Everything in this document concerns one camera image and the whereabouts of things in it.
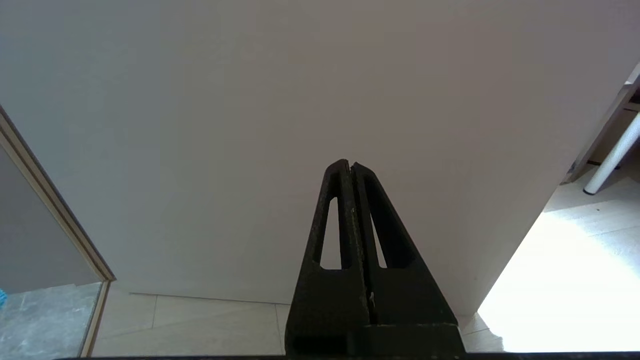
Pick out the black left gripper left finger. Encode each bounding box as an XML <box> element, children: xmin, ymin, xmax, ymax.
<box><xmin>284</xmin><ymin>158</ymin><xmax>373</xmax><ymax>358</ymax></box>

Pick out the white table with round legs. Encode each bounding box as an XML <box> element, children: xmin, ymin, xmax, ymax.
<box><xmin>583</xmin><ymin>112</ymin><xmax>640</xmax><ymax>196</ymax></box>

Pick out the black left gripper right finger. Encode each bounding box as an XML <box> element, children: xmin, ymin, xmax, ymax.
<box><xmin>351</xmin><ymin>161</ymin><xmax>467</xmax><ymax>358</ymax></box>

